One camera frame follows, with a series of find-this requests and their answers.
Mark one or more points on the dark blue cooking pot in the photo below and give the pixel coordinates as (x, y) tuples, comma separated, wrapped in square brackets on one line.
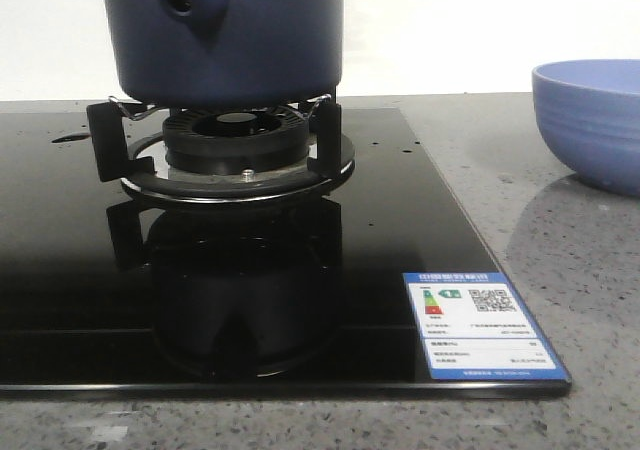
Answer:
[(226, 53)]

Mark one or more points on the blue ceramic bowl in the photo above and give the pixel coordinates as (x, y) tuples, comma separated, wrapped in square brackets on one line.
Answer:
[(587, 112)]

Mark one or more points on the black metal pot support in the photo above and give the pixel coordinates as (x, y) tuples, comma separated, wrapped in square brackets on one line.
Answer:
[(143, 170)]

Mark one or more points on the black round burner head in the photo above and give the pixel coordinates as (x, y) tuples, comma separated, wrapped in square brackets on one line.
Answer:
[(206, 142)]

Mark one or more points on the blue white energy label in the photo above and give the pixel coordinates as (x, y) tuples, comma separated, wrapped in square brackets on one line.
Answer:
[(474, 326)]

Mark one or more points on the black glass gas stove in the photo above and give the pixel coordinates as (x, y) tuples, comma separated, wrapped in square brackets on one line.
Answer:
[(102, 295)]

